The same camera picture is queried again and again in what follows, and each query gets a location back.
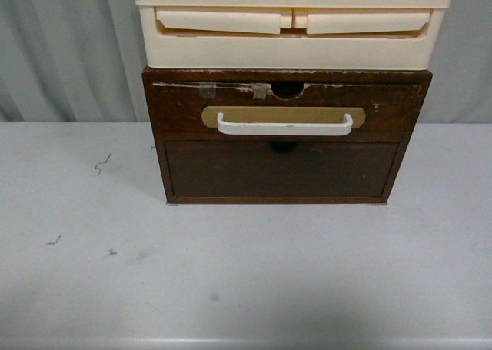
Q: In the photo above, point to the lower wooden drawer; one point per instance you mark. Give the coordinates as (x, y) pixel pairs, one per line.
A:
(257, 169)

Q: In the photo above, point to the wooden drawer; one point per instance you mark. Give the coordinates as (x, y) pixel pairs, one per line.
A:
(257, 169)
(389, 107)

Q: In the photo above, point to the upper wooden drawer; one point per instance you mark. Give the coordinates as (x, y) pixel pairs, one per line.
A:
(389, 107)

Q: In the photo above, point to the dark brown wooden cabinet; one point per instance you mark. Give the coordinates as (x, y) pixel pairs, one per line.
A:
(150, 76)

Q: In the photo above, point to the right clear tape piece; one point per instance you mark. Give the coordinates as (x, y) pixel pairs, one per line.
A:
(260, 90)

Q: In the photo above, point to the clear tape piece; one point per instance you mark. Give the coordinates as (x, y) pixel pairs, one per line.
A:
(207, 89)
(260, 90)

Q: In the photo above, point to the left clear tape piece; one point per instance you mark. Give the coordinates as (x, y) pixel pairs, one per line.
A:
(207, 89)

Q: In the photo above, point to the grey curtain backdrop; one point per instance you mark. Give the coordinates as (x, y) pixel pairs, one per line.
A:
(81, 61)

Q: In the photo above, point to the tan handle backplate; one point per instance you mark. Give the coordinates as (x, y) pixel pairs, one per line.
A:
(282, 114)

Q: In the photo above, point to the white drawer handle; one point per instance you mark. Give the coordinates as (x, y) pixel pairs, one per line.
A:
(285, 129)

